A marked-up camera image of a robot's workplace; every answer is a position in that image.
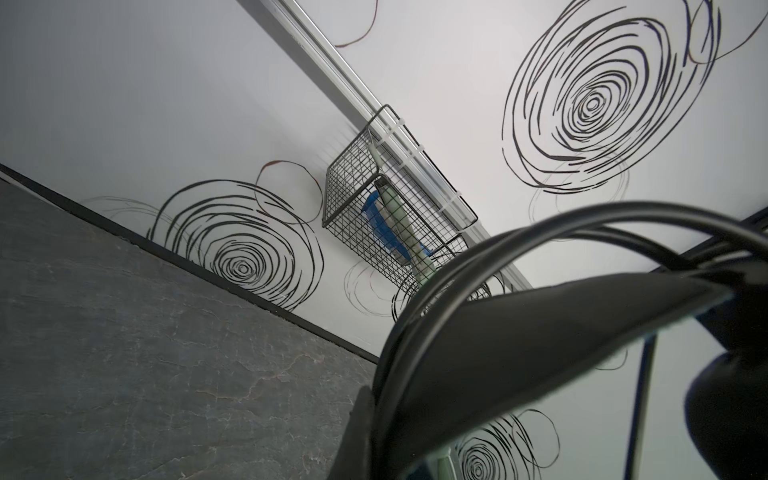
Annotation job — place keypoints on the black gaming headphones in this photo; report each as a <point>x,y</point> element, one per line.
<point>456,374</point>

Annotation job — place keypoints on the black wire wall basket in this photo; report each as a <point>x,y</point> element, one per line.
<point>379,149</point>

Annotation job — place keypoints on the blue tool in basket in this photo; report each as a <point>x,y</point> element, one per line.
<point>373,210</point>

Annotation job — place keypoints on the green brush in basket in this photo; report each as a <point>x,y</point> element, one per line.
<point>395,216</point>

